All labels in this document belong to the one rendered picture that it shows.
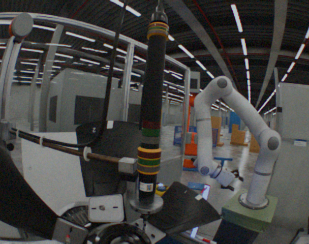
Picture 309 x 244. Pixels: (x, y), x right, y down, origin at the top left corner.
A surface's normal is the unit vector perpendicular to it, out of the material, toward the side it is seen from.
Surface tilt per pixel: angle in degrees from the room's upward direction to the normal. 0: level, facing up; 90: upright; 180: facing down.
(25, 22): 90
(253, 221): 90
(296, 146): 90
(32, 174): 50
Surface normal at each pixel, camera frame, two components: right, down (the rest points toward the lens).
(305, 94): -0.69, 0.00
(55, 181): 0.60, -0.57
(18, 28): 0.99, 0.07
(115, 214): -0.23, -0.66
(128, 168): -0.15, 0.04
